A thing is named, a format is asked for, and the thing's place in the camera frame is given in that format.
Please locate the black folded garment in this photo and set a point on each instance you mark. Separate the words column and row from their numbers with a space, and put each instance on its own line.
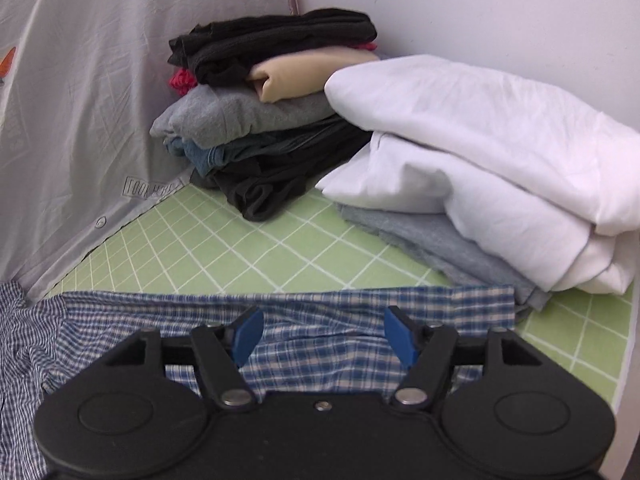
column 275, row 35

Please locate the blue denim garment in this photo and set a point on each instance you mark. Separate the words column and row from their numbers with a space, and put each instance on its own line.
column 200, row 157

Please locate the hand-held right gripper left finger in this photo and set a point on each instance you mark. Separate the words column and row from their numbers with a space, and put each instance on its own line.
column 248, row 335

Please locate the green grid mat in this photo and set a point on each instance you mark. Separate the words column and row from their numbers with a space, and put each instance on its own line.
column 300, row 255

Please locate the beige folded garment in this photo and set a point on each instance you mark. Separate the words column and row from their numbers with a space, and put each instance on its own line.
column 300, row 72

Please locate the carrot print grey sheet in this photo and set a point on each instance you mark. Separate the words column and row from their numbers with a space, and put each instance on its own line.
column 100, row 85

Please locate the light grey folded garment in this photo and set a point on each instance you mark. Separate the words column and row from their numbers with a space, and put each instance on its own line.
column 425, row 240

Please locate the red knit garment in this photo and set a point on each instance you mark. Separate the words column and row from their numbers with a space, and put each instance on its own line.
column 181, row 82

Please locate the white folded garment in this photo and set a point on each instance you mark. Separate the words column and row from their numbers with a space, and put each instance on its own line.
column 475, row 110
column 425, row 180

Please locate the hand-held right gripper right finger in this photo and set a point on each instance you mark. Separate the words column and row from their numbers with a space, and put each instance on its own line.
column 400, row 335

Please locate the black crumpled garment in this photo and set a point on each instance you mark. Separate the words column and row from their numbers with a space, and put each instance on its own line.
column 260, row 190

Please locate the blue plaid shirt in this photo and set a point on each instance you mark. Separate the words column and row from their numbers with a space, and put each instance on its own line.
column 310, row 310

